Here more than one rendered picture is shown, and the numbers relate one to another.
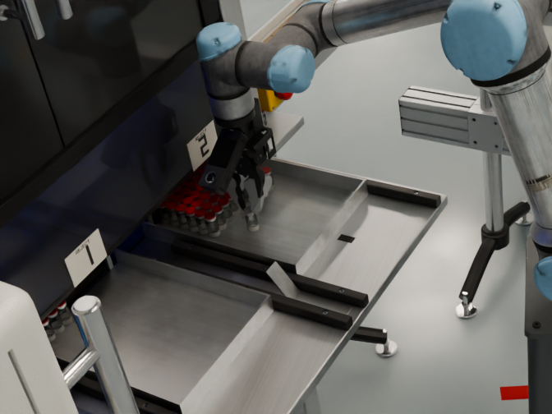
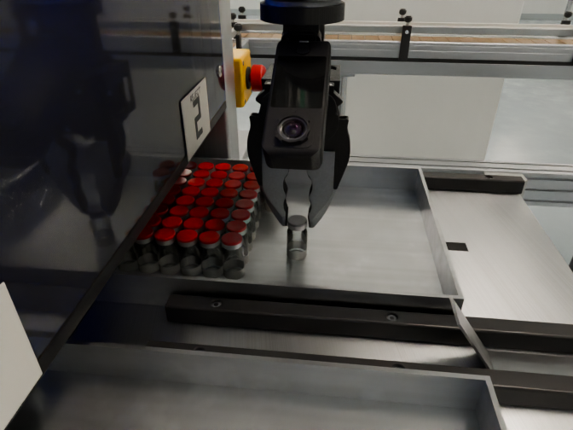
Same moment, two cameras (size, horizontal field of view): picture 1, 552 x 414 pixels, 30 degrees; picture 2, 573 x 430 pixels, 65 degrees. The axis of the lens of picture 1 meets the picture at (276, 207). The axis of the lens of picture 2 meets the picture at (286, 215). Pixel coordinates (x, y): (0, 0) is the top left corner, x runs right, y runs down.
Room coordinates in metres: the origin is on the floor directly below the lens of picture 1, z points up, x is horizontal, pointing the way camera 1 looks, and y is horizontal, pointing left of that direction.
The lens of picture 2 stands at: (1.18, 0.27, 1.18)
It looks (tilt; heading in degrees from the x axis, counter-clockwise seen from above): 32 degrees down; 328
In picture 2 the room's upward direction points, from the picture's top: straight up
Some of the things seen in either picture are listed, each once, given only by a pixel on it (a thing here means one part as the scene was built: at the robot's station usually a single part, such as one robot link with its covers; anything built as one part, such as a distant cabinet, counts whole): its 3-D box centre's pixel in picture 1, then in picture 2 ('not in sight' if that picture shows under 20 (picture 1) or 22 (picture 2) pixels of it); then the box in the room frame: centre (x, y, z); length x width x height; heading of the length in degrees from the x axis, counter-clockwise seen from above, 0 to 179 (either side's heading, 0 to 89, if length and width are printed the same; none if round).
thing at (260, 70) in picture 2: (282, 89); (254, 78); (1.80, -0.06, 1.00); 0.04 x 0.04 x 0.04; 51
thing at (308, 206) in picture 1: (255, 208); (284, 223); (1.55, 0.04, 0.90); 0.34 x 0.26 x 0.04; 51
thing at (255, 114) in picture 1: (241, 137); (302, 73); (1.53, 0.03, 1.07); 0.09 x 0.08 x 0.12; 141
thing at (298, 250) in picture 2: (251, 219); (297, 239); (1.51, 0.05, 0.90); 0.02 x 0.02 x 0.04
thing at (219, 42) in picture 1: (224, 60); not in sight; (1.52, 0.04, 1.23); 0.09 x 0.08 x 0.11; 55
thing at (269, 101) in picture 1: (264, 86); (225, 77); (1.82, -0.02, 1.00); 0.08 x 0.07 x 0.07; 51
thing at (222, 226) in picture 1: (235, 200); (247, 215); (1.58, 0.07, 0.91); 0.18 x 0.02 x 0.05; 141
